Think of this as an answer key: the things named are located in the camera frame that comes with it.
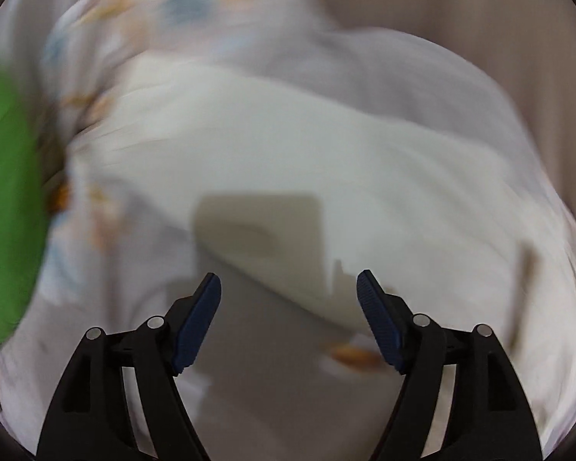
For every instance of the printed fleece blanket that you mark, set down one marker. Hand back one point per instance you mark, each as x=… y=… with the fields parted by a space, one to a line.
x=149 y=5

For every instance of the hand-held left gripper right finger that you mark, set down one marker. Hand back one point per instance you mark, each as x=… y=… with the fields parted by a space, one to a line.
x=381 y=319

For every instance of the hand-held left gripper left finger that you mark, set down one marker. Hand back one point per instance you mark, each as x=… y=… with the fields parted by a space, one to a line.
x=199 y=317

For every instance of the green cloth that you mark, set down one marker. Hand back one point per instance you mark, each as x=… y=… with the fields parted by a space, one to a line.
x=7 y=201

